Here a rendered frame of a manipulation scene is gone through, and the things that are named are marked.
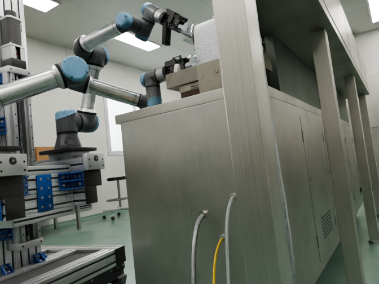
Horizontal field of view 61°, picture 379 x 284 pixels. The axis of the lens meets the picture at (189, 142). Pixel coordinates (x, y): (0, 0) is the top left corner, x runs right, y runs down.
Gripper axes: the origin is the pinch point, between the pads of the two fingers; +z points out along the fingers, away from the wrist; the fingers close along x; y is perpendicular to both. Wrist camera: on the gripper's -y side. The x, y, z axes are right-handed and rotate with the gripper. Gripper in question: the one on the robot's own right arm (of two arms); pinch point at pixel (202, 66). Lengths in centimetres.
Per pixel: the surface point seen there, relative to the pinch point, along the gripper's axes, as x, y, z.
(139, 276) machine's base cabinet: -26, -88, -27
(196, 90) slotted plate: -18.7, -15.5, 6.4
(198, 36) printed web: -0.3, 14.1, -0.1
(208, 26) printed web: -0.1, 17.3, 5.7
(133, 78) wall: 360, 148, -358
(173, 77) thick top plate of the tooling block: -20.0, -8.1, -2.8
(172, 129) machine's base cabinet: -26.0, -30.0, -2.2
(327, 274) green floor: 55, -109, 30
